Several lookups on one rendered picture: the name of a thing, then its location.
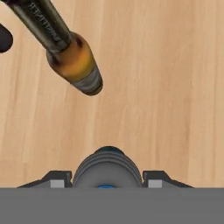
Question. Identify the black rounded bottle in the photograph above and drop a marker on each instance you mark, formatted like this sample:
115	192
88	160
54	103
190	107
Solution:
4	39

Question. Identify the dark amber glass bottle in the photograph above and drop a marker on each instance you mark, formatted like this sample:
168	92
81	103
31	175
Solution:
70	55

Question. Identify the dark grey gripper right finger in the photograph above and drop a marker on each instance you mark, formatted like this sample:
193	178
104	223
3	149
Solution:
156	178

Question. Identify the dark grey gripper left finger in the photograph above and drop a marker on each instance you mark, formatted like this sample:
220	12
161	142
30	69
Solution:
58	178

